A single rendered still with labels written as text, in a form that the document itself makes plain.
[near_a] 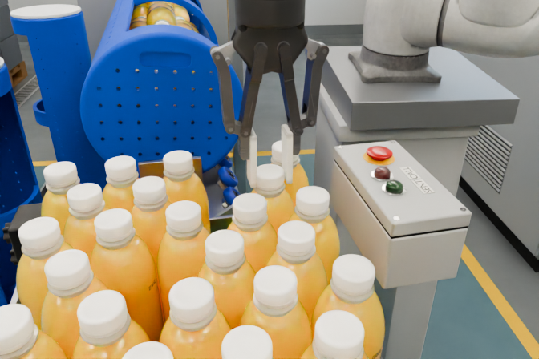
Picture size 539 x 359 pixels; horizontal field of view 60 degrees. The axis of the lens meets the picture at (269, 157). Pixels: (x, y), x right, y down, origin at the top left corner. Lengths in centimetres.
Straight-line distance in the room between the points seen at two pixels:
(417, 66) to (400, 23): 11
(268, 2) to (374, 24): 62
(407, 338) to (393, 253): 95
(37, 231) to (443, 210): 45
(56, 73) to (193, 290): 184
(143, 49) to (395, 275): 52
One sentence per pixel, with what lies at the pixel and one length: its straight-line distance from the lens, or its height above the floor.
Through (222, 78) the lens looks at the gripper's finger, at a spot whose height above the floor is 125.
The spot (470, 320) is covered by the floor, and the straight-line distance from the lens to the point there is 208.
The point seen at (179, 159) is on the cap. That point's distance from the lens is 63.
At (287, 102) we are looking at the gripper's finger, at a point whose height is 121.
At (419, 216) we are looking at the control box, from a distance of 57.
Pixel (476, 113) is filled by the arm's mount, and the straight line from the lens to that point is 109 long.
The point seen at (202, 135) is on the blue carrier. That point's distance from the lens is 87.
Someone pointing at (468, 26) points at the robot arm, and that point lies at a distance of 103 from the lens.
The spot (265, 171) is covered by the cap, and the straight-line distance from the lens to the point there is 60.
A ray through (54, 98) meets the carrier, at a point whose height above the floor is 69.
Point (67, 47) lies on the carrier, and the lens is 219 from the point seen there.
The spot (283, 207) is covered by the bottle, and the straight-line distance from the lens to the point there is 60.
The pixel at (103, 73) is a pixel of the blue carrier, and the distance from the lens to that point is 83.
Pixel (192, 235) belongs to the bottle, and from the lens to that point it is 53.
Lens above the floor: 141
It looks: 28 degrees down
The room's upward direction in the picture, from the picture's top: straight up
